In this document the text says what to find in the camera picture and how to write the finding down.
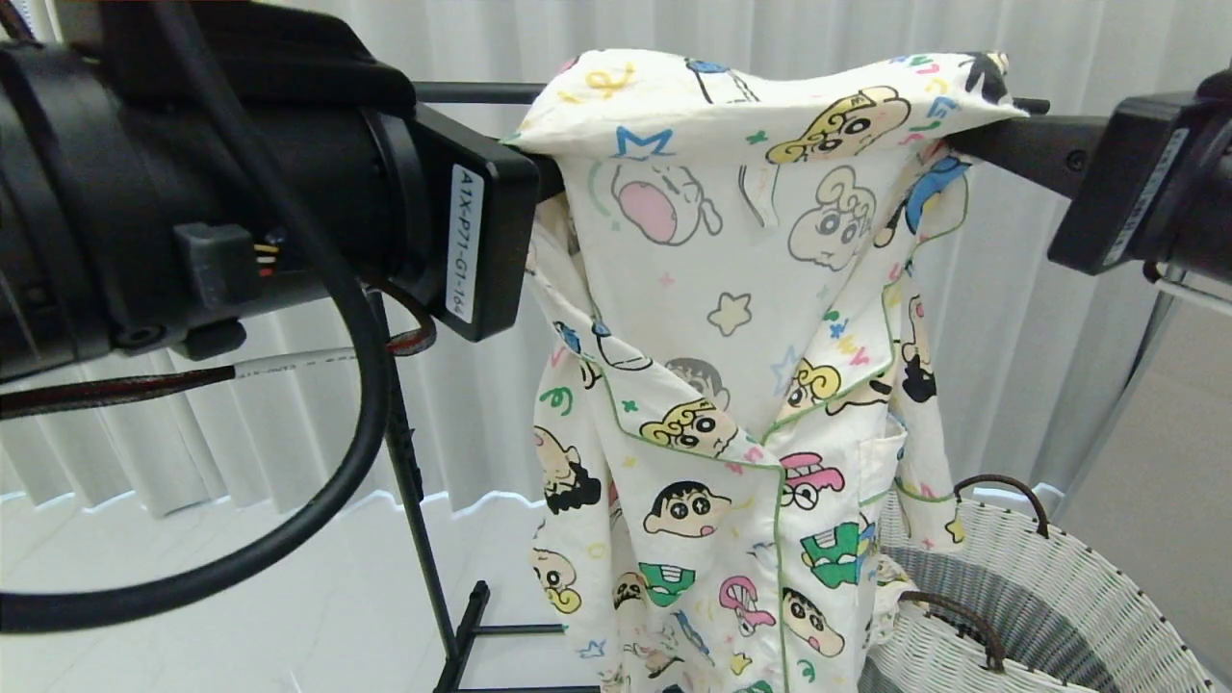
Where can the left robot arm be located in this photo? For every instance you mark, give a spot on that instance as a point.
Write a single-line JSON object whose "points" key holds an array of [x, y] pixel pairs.
{"points": [[96, 393]]}

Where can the black clothes rack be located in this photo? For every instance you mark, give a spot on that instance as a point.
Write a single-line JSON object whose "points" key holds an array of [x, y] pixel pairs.
{"points": [[412, 481]]}

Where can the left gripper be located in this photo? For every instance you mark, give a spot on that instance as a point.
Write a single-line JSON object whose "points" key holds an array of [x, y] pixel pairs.
{"points": [[144, 164]]}

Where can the white curtain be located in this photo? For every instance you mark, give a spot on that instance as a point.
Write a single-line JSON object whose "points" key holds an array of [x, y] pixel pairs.
{"points": [[462, 404]]}

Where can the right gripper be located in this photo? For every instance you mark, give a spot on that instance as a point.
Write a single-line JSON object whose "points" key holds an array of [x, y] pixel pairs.
{"points": [[1131, 144]]}

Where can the cream printed shirt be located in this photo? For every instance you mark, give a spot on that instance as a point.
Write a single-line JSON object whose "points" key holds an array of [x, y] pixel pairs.
{"points": [[731, 269]]}

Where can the white laundry basket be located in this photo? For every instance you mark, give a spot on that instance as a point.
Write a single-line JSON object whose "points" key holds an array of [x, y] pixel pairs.
{"points": [[1107, 568]]}

